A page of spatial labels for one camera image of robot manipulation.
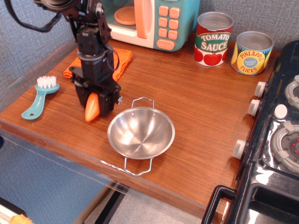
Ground pineapple slices can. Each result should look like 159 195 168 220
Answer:
231 31 274 76

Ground teal dish brush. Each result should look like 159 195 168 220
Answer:
21 76 60 120

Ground teal toy microwave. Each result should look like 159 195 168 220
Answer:
102 0 200 52

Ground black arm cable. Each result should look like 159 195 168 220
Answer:
3 0 63 33

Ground orange folded cloth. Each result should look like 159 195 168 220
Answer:
63 48 133 81

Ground black toy stove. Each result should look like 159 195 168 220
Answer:
202 41 299 224

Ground orange toy carrot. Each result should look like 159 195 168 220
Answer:
85 92 100 122

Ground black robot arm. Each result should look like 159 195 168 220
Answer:
34 0 122 122

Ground tomato sauce can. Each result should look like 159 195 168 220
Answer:
193 11 234 67

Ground silver metal bowl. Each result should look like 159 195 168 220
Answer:
107 97 175 176

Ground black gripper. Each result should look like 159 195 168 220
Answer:
70 45 122 117

